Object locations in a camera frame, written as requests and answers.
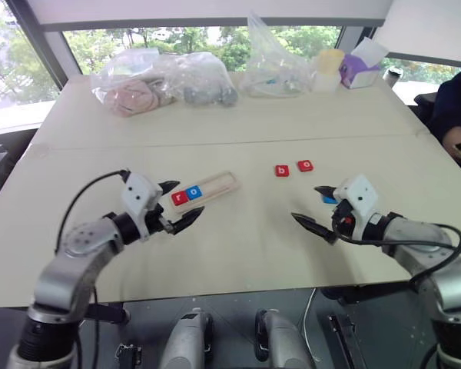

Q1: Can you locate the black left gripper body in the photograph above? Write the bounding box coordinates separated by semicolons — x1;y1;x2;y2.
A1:
144;202;178;241

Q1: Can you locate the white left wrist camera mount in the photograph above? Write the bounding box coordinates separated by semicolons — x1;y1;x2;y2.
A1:
120;172;164;242

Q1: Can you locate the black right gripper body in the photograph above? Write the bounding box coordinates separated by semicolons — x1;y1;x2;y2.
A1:
330;198;357;237

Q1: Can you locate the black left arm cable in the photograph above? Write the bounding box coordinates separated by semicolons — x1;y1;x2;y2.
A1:
55;168;131;369

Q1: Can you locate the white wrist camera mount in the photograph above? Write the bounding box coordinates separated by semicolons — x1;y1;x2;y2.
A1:
333;173;380;240
120;172;164;242

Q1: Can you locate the black chair with armrest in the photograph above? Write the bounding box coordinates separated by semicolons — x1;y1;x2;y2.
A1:
0;128;38;216

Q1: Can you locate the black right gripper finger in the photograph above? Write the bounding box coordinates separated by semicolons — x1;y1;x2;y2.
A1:
290;212;337;245
313;185;339;201

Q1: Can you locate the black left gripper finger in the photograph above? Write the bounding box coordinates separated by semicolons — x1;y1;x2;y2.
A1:
158;179;181;196
168;205;206;237

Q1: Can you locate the small black metal clamp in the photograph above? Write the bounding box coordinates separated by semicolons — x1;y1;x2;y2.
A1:
114;344;143;367

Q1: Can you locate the plastic bag with pink cloth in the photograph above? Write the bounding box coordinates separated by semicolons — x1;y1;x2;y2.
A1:
90;52;177;118

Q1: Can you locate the black office chair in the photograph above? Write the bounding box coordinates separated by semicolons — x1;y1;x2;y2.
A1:
413;93;439;125

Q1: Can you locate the plastic bag with grey items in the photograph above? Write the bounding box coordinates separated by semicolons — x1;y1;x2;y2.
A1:
161;52;239;108

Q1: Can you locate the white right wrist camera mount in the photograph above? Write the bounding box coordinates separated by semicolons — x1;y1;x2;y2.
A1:
333;173;380;240

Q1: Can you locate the tall clear plastic bag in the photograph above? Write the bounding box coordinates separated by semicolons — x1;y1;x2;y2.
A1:
237;11;316;99

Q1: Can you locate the black table bracket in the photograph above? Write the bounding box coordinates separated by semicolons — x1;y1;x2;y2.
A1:
320;282;420;305
83;301;131;326

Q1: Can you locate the purple tissue box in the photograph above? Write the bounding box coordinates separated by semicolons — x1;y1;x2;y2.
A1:
337;37;389;90

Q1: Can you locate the person's bare hand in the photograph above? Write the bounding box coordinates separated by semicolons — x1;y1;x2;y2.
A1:
441;126;461;159

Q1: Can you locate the person in dark clothes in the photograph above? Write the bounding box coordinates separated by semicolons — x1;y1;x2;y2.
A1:
426;59;461;155

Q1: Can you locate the wooden letter tray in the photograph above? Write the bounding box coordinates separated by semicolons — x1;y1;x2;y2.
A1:
167;171;240;217

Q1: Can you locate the black table leg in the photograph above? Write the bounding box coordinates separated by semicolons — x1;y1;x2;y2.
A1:
327;313;366;369

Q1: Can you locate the thin white cable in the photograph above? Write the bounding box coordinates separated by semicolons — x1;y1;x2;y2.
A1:
301;288;318;363

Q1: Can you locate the grey robot leg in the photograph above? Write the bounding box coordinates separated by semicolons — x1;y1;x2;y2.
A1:
159;309;214;369
254;308;316;369

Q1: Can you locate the silver tumbler with dark lid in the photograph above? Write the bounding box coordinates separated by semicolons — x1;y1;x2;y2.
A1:
382;67;403;88

